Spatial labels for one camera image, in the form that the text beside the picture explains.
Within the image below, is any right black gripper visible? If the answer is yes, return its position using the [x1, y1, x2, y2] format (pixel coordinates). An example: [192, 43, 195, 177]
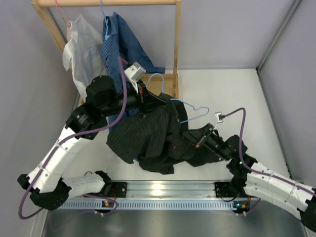
[180, 123, 231, 161]

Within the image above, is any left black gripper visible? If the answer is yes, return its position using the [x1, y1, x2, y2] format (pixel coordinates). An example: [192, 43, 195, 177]
[101, 79, 166, 117]

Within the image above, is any light blue wire hanger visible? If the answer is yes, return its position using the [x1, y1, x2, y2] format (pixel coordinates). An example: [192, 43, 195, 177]
[146, 73, 210, 124]

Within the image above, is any black pinstriped shirt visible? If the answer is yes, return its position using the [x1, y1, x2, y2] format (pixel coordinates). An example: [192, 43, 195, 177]
[107, 93, 220, 175]

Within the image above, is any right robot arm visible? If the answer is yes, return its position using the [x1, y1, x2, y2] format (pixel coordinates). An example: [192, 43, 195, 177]
[183, 124, 316, 232]

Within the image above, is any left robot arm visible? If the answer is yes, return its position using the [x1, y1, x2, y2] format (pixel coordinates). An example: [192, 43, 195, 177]
[17, 76, 166, 210]

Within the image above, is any blue hanger under blue shirt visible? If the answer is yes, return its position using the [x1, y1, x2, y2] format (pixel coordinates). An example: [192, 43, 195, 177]
[99, 0, 109, 40]

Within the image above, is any white shirt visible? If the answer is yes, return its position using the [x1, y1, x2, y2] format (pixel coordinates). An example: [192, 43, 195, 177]
[63, 16, 108, 100]

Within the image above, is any wooden clothes rack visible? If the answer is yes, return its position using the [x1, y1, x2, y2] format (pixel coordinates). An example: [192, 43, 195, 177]
[31, 0, 182, 107]

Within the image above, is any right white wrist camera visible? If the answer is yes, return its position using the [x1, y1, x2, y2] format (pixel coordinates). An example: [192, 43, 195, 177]
[215, 112, 225, 124]

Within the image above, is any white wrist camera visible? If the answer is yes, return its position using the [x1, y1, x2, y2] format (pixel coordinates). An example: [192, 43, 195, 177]
[124, 62, 146, 93]
[215, 112, 225, 124]

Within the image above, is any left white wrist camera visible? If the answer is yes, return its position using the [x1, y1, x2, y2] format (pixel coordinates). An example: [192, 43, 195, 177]
[124, 62, 146, 93]

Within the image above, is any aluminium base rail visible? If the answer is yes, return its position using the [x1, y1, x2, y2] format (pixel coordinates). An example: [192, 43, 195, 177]
[64, 179, 304, 198]

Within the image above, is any pink wire hanger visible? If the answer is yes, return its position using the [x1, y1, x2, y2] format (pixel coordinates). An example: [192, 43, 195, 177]
[54, 0, 75, 75]

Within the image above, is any slotted grey cable duct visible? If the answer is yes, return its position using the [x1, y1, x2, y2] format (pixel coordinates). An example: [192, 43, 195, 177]
[59, 198, 249, 211]

